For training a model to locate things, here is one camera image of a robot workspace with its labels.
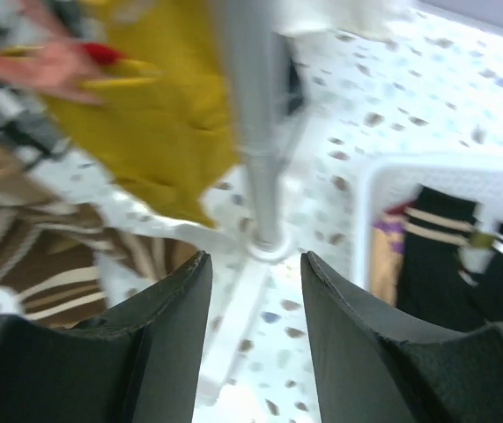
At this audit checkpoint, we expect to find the brown striped sock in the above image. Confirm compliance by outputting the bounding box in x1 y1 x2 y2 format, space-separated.
0 146 107 327
104 228 197 283

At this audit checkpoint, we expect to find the white clothes rack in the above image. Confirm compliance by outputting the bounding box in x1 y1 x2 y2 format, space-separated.
197 1 294 404

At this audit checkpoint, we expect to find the dark blue patterned garment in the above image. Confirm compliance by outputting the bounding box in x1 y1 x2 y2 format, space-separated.
283 37 307 116

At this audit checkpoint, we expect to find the black white checkered shirt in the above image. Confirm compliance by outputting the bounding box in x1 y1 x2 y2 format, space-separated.
0 1 70 167

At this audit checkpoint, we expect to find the white garment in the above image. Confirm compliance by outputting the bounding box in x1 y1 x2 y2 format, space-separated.
273 0 419 41

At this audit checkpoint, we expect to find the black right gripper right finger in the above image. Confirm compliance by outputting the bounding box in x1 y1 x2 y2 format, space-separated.
300 252 503 422

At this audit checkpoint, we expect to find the yellow sock with pattern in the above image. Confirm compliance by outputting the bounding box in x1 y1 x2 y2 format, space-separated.
42 1 237 226

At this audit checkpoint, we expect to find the black striped sock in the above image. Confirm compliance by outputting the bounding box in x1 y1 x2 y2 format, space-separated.
396 187 485 332

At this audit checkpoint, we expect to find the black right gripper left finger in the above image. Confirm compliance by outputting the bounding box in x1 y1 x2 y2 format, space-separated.
0 251 212 423

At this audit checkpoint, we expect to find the white plastic basket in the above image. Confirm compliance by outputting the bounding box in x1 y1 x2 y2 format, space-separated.
349 152 503 289

